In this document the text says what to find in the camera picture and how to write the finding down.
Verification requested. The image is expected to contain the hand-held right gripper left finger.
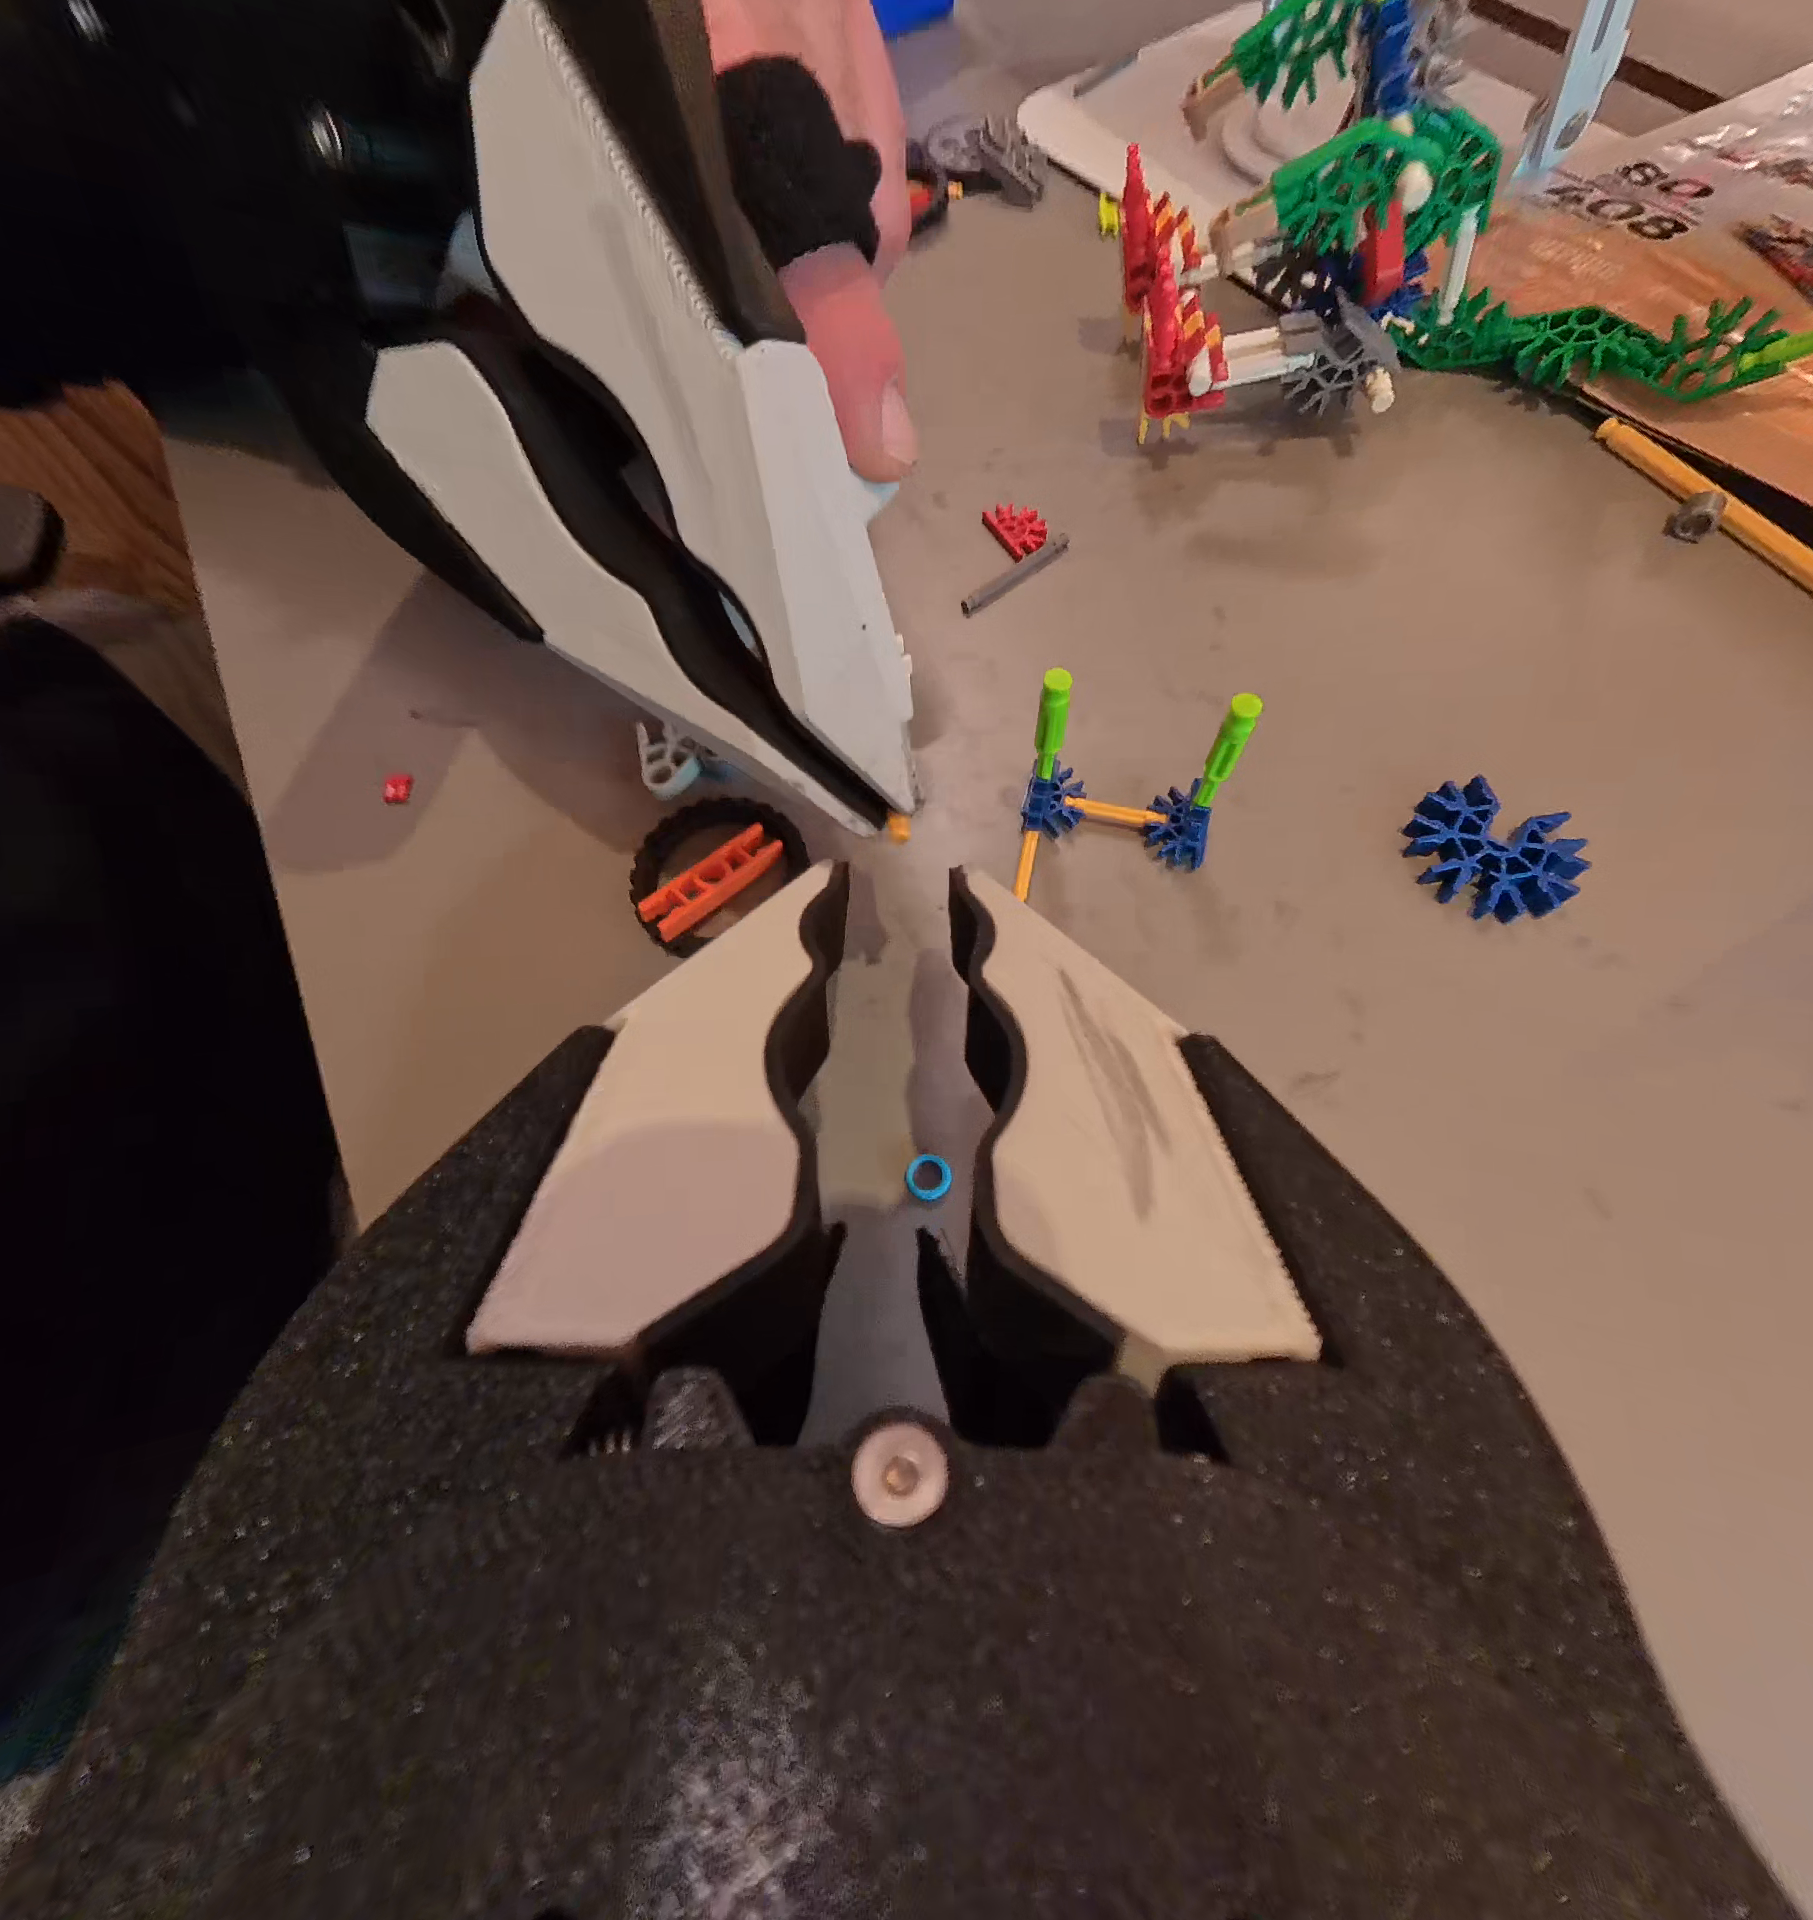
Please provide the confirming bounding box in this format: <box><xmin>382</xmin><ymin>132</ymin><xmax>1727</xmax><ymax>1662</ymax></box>
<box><xmin>464</xmin><ymin>858</ymin><xmax>855</xmax><ymax>1368</ymax></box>

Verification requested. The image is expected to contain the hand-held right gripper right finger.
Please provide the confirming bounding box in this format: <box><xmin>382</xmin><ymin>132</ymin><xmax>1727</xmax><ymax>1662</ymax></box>
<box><xmin>948</xmin><ymin>866</ymin><xmax>1324</xmax><ymax>1371</ymax></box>

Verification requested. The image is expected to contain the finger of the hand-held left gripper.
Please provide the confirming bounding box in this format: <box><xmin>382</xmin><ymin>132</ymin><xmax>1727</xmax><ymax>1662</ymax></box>
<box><xmin>469</xmin><ymin>0</ymin><xmax>926</xmax><ymax>840</ymax></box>
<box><xmin>362</xmin><ymin>340</ymin><xmax>885</xmax><ymax>840</ymax></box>

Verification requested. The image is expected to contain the person's left hand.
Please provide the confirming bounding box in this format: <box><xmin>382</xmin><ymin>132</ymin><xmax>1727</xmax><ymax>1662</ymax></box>
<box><xmin>699</xmin><ymin>0</ymin><xmax>923</xmax><ymax>486</ymax></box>

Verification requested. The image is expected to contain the orange flat ladder connector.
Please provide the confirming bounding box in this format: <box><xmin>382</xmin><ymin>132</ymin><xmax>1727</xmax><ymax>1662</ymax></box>
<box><xmin>637</xmin><ymin>824</ymin><xmax>785</xmax><ymax>948</ymax></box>

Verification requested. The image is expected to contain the pale grey wedge connector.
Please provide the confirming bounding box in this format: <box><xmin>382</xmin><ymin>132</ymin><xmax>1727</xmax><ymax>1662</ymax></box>
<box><xmin>633</xmin><ymin>720</ymin><xmax>743</xmax><ymax>797</ymax></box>

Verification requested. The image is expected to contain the dark toy wheel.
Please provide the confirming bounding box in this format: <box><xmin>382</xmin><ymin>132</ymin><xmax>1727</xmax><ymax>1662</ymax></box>
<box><xmin>905</xmin><ymin>119</ymin><xmax>999</xmax><ymax>234</ymax></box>

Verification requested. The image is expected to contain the black rubber tyre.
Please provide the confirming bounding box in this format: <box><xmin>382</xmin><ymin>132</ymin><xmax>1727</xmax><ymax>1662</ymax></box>
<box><xmin>629</xmin><ymin>799</ymin><xmax>813</xmax><ymax>959</ymax></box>

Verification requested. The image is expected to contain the blue double snowflake connector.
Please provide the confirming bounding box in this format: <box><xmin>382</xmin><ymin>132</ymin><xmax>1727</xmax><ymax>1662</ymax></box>
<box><xmin>1402</xmin><ymin>775</ymin><xmax>1591</xmax><ymax>925</ymax></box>

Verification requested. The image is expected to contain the short grey rod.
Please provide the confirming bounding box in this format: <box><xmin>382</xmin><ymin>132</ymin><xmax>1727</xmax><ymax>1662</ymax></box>
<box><xmin>959</xmin><ymin>539</ymin><xmax>1070</xmax><ymax>618</ymax></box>

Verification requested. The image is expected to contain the colourful toy construction model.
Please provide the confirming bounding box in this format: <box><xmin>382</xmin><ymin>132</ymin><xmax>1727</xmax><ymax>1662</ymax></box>
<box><xmin>1117</xmin><ymin>0</ymin><xmax>1813</xmax><ymax>453</ymax></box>

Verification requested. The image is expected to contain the long yellow rod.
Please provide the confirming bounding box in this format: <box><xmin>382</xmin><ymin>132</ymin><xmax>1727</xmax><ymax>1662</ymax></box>
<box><xmin>1595</xmin><ymin>418</ymin><xmax>1813</xmax><ymax>618</ymax></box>

